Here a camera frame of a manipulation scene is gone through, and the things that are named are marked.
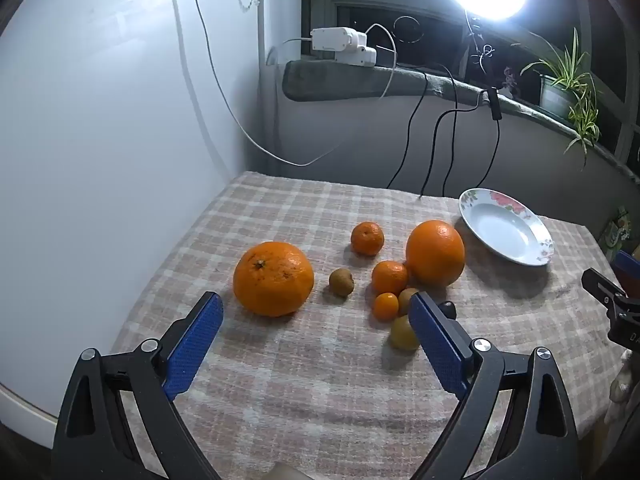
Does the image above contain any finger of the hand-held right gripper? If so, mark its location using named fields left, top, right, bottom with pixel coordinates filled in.
left=581, top=267, right=640, bottom=318
left=614, top=249, right=640, bottom=293

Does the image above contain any tiny mandarin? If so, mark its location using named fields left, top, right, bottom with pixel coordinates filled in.
left=374, top=292, right=399, bottom=322

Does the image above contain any white board panel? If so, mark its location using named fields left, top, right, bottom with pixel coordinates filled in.
left=0, top=0, right=266, bottom=421

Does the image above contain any large round orange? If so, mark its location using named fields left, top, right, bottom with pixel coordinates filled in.
left=405, top=220, right=466, bottom=288

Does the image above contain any ring light stand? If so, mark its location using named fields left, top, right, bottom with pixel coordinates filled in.
left=462, top=10, right=496, bottom=83

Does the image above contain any yellow-green kiwi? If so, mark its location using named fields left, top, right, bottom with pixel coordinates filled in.
left=389, top=315, right=421, bottom=351

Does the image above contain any spider plant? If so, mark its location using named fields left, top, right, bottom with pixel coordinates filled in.
left=520, top=27, right=601, bottom=171

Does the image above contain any white power strip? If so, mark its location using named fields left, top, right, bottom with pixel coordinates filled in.
left=310, top=27, right=377, bottom=67

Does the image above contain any green packet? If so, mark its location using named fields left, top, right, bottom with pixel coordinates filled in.
left=602, top=207, right=633, bottom=261

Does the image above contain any white floral plate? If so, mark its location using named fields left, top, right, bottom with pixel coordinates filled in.
left=459, top=188, right=555, bottom=267

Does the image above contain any white cable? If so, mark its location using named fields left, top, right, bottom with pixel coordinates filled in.
left=191, top=0, right=398, bottom=167

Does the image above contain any checked beige blanket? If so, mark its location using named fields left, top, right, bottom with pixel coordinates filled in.
left=110, top=171, right=631, bottom=480

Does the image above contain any small purple plant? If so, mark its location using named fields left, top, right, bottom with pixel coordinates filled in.
left=500, top=66, right=521, bottom=98

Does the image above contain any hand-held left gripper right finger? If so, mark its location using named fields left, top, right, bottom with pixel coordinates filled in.
left=407, top=291, right=581, bottom=480

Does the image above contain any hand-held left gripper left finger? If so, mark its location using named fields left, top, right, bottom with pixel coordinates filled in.
left=51, top=291, right=224, bottom=480

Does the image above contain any grey flower pot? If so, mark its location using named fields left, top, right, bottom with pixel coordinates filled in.
left=539, top=74, right=576, bottom=120

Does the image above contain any small mandarin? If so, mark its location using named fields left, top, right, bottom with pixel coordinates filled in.
left=350, top=221, right=385, bottom=256
left=371, top=260, right=409, bottom=296

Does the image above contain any black cable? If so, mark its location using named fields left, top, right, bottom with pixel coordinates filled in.
left=386, top=67, right=430, bottom=190
left=419, top=87, right=493, bottom=197
left=435, top=63, right=461, bottom=197
left=471, top=119, right=502, bottom=191

